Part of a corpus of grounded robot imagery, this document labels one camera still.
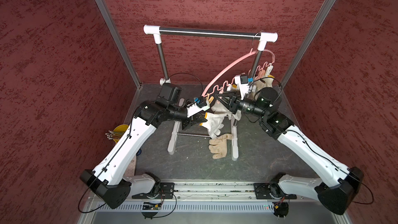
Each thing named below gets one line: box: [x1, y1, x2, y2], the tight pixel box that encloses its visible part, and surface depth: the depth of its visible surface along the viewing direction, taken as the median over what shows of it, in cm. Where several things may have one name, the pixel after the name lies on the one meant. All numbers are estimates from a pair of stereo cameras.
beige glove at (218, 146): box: [208, 133, 233, 160], surface depth 88 cm
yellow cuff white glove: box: [249, 74, 276, 98], surface depth 76 cm
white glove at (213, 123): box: [199, 112, 229, 139], surface depth 66 cm
